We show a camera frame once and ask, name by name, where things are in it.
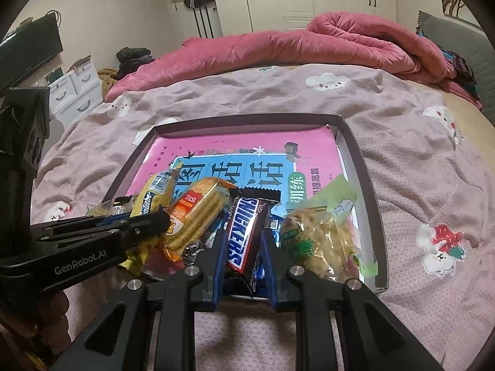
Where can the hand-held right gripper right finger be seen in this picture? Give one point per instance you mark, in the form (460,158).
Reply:
(269,270)

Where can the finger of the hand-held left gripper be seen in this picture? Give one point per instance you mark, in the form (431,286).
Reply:
(116,219)
(151,226)

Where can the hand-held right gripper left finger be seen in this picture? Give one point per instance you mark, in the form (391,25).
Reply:
(220,266)

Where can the clear nut cake packet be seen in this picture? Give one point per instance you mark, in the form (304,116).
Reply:
(100,208)

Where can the yellow and blue snack packet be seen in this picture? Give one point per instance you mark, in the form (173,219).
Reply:
(154,193)

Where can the blue cookie packet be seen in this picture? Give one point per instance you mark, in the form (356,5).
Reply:
(276,232)

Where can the brown chocolate bar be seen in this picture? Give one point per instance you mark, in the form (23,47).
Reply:
(245,232)

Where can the orange cracker packet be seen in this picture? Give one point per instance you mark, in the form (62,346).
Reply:
(197,212)

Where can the green clear chips bag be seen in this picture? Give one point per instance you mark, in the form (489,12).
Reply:
(336,197)

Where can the dark shallow cardboard tray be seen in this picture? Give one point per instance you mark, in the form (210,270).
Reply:
(367,201)

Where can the person's left hand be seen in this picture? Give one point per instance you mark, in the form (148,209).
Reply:
(52,317)

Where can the pink book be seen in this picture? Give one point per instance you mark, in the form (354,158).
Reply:
(239,150)

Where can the white drawer cabinet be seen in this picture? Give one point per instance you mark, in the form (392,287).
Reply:
(75,92)

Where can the yellow knit blanket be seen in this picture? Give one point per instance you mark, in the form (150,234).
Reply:
(107,83)

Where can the black television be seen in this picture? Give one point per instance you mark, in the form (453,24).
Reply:
(27,54)

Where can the dark clothes pile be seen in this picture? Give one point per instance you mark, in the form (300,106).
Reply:
(133,62)

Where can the pink quilt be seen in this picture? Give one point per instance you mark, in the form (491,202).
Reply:
(309,50)

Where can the beige sheet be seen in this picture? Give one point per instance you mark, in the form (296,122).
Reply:
(468,110)

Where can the white wardrobe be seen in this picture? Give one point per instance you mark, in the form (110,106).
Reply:
(278,0)

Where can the colourful clothes pile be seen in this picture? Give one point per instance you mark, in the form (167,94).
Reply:
(460,71)

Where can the grey padded headboard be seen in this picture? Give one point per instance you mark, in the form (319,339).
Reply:
(464,46)

